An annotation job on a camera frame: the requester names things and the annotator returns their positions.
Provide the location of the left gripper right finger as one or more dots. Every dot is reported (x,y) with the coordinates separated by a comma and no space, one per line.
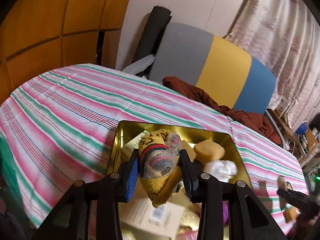
(189,176)

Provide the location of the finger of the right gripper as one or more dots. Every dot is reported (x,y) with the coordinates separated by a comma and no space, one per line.
(303,202)

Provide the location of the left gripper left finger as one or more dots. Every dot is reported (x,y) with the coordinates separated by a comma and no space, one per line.
(130,175)

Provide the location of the small tan sponge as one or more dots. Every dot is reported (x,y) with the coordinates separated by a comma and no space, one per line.
(208,151)

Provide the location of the clear plastic ball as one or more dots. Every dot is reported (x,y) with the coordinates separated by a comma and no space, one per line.
(223,170)

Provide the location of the yellow patterned sock bundle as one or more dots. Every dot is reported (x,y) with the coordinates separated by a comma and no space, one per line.
(159,171)

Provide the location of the large tan sponge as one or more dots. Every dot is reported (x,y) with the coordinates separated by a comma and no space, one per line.
(290,214)

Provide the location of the small cracker packet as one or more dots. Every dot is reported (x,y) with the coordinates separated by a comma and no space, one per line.
(283,192)

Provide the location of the gold metal tin tray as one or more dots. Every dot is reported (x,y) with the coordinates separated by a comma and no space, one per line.
(209,225)

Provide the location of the purple pouch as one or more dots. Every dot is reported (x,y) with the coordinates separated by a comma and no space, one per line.
(225,213)

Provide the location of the cream perfume box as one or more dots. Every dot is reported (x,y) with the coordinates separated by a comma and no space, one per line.
(164,220)

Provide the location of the wooden bedside desk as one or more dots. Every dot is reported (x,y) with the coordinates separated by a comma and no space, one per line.
(301,148)

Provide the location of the striped bed sheet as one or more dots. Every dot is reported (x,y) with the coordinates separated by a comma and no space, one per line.
(59,127)

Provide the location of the grey yellow blue headboard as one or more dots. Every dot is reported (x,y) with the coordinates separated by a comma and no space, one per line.
(228,74)

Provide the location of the black rolled mat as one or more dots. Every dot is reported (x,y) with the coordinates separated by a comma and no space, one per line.
(152,33)

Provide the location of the patterned pink curtain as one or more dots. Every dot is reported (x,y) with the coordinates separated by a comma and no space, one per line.
(284,36)

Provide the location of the white bed rail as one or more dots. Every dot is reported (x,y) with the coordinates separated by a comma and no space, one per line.
(139,66)

